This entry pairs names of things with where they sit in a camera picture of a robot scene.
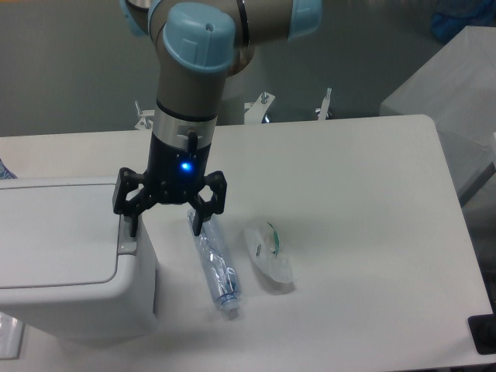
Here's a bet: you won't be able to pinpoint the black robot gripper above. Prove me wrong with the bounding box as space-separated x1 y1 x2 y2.
112 102 227 237

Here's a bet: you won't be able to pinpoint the white push-lid trash can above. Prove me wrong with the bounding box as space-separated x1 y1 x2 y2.
1 177 159 339

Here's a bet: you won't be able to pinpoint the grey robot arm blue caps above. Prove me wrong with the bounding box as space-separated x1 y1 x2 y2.
112 0 322 236

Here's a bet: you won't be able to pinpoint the crushed clear plastic bottle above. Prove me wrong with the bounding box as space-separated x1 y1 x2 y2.
193 215 241 320

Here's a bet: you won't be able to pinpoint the crumpled clear plastic wrapper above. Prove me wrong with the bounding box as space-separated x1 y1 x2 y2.
243 220 295 284

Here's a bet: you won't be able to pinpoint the blue patterned packet at left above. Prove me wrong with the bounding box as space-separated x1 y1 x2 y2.
0 160 17 180

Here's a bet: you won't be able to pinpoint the clear plastic sheet lower left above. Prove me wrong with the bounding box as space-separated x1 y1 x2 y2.
0 313 25 360

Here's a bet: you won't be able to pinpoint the grey covered side table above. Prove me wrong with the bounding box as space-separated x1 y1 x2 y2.
380 26 495 205

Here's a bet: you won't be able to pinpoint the blue object top right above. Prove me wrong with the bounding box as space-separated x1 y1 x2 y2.
430 0 495 44

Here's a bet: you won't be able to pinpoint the black clamp at table edge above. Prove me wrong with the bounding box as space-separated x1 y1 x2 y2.
468 314 495 355

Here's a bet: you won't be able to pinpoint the white metal base frame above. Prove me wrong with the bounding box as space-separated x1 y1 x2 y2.
134 87 333 130

